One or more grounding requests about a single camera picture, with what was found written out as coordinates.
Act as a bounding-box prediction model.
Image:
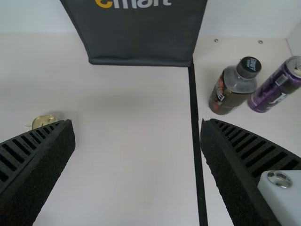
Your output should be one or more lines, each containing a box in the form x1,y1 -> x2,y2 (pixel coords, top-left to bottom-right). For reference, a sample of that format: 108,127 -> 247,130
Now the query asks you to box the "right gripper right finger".
199,118 -> 301,226

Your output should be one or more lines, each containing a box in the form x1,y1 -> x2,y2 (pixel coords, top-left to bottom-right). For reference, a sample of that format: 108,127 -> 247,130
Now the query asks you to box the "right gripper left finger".
0,119 -> 77,226

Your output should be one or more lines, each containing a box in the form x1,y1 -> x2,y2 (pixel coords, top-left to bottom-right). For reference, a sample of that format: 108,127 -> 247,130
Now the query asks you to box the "gold rectangular tin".
32,111 -> 63,129

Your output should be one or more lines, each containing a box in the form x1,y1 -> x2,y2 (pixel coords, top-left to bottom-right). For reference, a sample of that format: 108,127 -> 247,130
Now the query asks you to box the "black strip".
188,58 -> 209,226

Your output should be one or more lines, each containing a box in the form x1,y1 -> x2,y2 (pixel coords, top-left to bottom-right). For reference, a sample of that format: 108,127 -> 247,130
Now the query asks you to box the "dark coffee bottle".
208,56 -> 262,116

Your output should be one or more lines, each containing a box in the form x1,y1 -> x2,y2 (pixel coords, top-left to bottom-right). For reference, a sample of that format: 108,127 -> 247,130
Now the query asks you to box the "purple can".
247,56 -> 301,113

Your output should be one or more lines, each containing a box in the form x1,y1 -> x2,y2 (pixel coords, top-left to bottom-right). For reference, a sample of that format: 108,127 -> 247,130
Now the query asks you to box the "dark grey bag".
59,0 -> 209,68

